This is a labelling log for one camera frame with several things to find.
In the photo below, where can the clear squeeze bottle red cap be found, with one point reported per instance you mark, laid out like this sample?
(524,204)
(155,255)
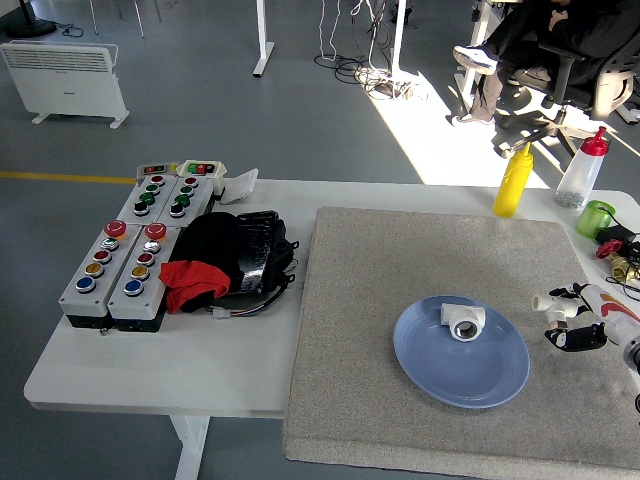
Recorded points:
(581,175)

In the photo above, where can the white tee fitting wide opening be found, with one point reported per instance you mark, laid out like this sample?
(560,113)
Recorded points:
(462,317)

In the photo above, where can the person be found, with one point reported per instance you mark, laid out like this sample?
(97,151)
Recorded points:
(520,30)

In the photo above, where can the black fan base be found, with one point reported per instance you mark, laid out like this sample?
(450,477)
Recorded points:
(30,26)

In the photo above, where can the yellow squeeze bottle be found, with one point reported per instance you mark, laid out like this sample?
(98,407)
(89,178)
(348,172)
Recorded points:
(512,187)

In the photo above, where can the white table leg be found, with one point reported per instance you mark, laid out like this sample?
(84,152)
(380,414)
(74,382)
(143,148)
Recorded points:
(190,445)

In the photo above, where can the black cloth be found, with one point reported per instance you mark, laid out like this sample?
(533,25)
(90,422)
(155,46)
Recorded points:
(207,240)

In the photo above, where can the black glossy tray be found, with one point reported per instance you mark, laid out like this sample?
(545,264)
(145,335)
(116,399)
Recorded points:
(255,250)

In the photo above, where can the blue round plate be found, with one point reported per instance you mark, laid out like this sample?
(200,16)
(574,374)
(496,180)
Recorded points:
(450,375)

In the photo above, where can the red cloth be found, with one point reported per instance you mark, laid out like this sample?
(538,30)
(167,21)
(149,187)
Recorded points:
(192,282)

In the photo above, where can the five-button control box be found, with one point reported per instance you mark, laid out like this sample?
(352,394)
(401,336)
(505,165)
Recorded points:
(137,295)
(92,280)

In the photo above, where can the cream switch box green red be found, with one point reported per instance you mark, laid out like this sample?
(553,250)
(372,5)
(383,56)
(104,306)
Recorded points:
(200,168)

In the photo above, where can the white desk leg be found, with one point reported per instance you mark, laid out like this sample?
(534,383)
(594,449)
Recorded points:
(397,40)
(472,45)
(262,45)

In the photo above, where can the grey small switch box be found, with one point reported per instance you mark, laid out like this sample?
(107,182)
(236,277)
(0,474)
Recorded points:
(155,170)

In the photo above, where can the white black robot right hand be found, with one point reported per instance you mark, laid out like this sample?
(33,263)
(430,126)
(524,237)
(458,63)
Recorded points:
(612,312)

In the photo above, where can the black power adapter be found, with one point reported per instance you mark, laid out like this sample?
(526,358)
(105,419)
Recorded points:
(617,233)

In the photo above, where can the green translucent cup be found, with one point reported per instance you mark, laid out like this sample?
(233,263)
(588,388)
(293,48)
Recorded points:
(591,220)

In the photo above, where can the white plastic holder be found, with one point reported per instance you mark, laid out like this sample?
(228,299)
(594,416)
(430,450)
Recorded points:
(239,186)

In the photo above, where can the black office chair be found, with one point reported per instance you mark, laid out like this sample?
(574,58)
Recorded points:
(565,75)

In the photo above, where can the grey-brown mat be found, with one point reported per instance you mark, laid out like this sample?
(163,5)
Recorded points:
(365,310)

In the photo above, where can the white electric heater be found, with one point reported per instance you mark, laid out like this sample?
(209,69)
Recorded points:
(65,82)

